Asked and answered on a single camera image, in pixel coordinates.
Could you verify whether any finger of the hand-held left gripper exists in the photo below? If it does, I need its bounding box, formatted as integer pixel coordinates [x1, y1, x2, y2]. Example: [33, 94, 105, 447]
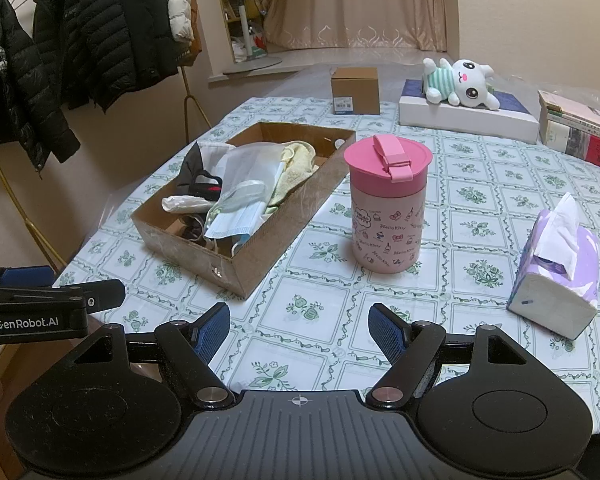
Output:
[0, 266, 56, 289]
[0, 280, 127, 315]

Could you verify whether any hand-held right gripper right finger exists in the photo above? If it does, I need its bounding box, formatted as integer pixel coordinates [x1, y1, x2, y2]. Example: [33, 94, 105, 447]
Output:
[365, 302, 532, 409]

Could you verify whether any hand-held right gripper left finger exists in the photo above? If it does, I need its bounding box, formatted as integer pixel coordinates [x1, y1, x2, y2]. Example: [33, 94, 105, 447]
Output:
[72, 302, 237, 409]

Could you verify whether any pleated face mask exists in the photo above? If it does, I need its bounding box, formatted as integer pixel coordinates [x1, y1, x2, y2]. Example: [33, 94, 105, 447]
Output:
[203, 200, 267, 257]

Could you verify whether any white plastic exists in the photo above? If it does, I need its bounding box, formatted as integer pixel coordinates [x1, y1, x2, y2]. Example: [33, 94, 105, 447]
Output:
[161, 195, 216, 214]

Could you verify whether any cardboard tray box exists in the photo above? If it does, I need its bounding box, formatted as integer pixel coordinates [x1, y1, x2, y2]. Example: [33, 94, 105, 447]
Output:
[131, 121, 357, 300]

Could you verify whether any dark cloth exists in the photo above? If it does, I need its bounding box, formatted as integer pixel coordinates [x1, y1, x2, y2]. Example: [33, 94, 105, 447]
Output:
[174, 141, 227, 201]

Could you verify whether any white thin cloth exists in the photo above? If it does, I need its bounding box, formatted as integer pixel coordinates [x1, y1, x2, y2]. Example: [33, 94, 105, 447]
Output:
[215, 142, 287, 202]

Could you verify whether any pale yellow towel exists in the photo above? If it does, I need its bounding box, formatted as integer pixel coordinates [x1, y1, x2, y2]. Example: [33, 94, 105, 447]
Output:
[267, 141, 317, 209]

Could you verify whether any pink lidded tumbler cup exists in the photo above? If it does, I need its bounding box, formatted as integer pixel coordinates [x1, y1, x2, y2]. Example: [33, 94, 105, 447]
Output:
[343, 134, 434, 275]

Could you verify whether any floral tablecloth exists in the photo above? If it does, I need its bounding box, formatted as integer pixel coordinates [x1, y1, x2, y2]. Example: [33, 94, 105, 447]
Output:
[52, 95, 600, 437]

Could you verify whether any purple tissue pack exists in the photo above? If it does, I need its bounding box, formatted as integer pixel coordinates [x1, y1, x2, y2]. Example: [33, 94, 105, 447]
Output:
[506, 192, 600, 341]

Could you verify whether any black puffer jacket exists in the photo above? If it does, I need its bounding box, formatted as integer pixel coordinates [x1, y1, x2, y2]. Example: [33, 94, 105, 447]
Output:
[0, 0, 81, 167]
[32, 0, 182, 112]

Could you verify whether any flat white and blue box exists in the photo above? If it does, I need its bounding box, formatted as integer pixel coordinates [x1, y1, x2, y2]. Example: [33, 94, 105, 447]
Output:
[398, 79, 540, 145]

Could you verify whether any small closed cardboard box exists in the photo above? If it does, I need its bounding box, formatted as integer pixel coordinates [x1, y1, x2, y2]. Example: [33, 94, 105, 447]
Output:
[330, 66, 381, 116]

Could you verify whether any white plush toy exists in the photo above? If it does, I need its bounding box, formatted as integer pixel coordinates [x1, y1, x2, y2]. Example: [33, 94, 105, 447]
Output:
[422, 57, 501, 111]

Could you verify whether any stack of books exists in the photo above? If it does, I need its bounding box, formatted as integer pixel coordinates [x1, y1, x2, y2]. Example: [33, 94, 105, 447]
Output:
[539, 119, 600, 170]

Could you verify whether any brown coat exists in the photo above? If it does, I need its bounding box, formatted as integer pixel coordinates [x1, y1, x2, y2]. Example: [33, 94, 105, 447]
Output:
[187, 0, 204, 67]

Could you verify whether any white standing fan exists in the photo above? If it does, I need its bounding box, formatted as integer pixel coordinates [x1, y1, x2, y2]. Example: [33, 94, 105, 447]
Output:
[223, 0, 284, 75]

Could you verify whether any wooden bookshelf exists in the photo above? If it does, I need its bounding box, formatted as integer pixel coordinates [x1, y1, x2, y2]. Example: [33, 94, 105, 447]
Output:
[212, 0, 272, 64]

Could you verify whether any beige curtain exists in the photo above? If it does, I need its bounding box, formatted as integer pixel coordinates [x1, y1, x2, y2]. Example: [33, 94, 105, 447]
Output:
[262, 0, 457, 54]

